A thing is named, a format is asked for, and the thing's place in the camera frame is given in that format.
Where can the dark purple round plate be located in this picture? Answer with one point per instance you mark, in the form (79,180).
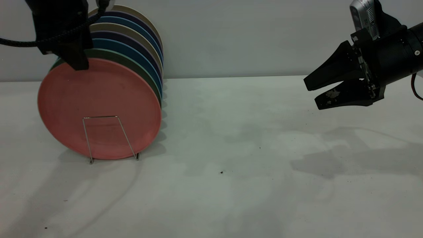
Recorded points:
(125,35)
(132,15)

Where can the beige round plate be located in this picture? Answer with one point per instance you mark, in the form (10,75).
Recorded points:
(125,27)
(132,9)

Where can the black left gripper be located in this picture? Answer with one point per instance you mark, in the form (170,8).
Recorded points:
(59,23)

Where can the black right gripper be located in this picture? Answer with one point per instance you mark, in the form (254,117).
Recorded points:
(370,56)

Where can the pink round plate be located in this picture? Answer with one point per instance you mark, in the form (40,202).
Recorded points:
(99,105)

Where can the green round plate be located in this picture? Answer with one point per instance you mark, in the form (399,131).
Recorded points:
(132,61)

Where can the blue round plate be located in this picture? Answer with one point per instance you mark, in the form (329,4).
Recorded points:
(129,20)
(129,46)

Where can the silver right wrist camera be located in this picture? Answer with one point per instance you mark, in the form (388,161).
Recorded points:
(363,13)

